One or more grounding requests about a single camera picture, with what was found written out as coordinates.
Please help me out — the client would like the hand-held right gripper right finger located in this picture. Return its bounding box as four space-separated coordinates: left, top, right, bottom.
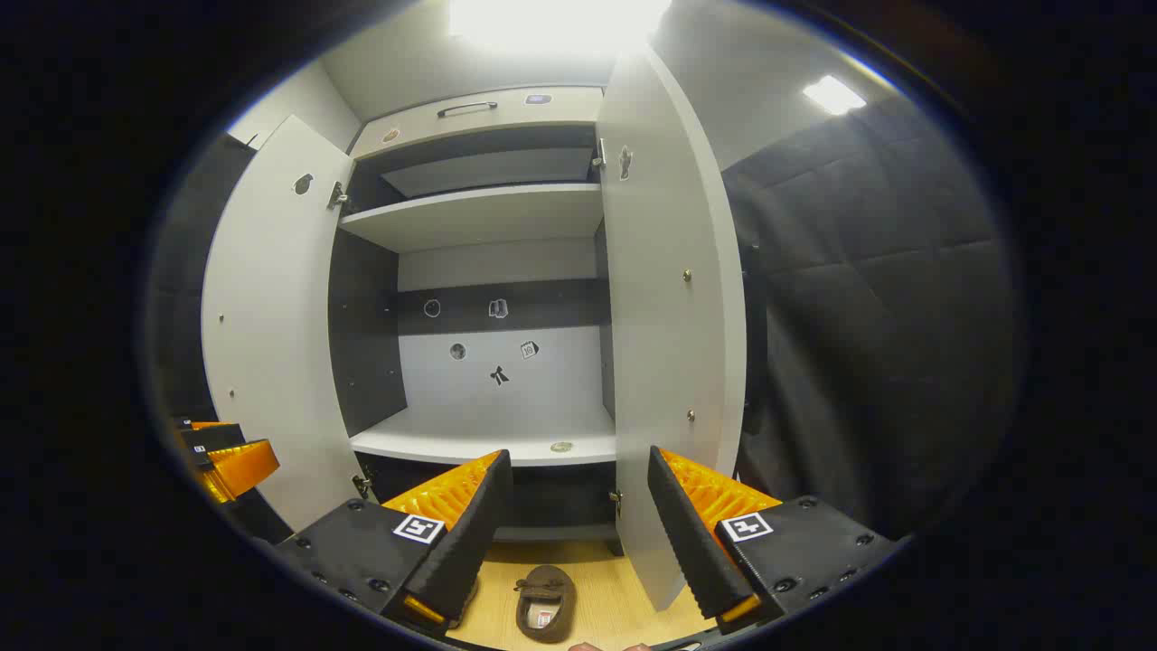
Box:
647 446 905 634

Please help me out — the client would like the white shoe cabinet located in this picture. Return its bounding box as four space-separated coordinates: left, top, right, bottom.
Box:
327 86 625 557

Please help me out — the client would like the brown fuzzy shoe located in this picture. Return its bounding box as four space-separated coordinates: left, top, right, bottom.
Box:
515 565 578 645

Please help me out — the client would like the large ceiling light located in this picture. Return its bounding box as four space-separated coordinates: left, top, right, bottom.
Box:
449 0 673 57

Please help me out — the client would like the white cabinet drawer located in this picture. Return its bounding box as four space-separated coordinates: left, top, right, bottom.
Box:
348 86 605 162

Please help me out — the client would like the small ceiling light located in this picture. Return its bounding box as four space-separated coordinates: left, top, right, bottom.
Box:
802 74 868 117

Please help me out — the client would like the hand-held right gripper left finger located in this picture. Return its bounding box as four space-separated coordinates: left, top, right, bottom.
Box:
274 449 513 631

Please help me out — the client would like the white cabinet shelf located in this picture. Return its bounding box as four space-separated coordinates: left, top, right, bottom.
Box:
339 184 605 254
350 404 617 467

